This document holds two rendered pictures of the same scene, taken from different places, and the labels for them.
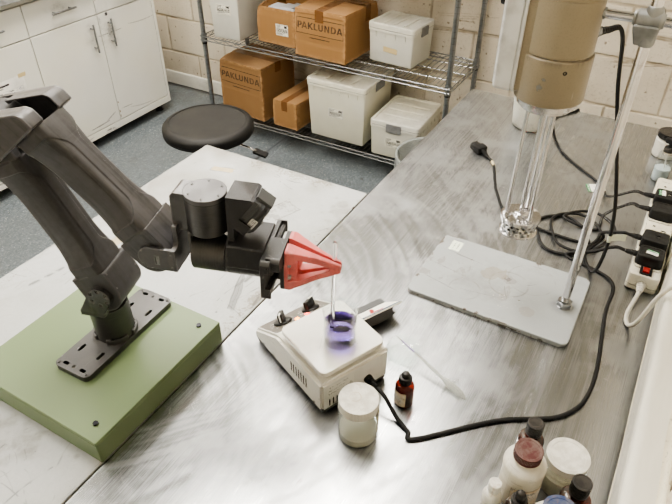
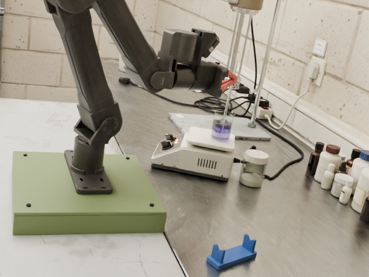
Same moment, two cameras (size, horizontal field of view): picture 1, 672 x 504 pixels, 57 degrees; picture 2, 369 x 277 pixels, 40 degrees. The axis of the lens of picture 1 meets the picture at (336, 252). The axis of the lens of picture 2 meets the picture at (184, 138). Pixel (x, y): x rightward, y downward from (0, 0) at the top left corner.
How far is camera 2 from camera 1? 104 cm
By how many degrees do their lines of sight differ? 48
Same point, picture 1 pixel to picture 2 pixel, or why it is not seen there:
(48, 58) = not seen: outside the picture
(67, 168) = (122, 15)
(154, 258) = (161, 79)
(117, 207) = (144, 44)
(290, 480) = (254, 205)
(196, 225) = (187, 52)
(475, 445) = (292, 173)
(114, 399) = (141, 194)
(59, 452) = (132, 238)
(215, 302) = not seen: hidden behind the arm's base
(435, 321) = not seen: hidden behind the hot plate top
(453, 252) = (182, 118)
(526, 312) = (243, 131)
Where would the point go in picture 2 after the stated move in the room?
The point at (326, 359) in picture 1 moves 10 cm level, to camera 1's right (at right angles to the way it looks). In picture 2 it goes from (225, 144) to (249, 138)
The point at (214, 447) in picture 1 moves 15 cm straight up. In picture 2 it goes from (205, 207) to (218, 143)
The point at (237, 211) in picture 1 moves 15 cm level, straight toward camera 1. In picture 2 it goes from (207, 41) to (271, 57)
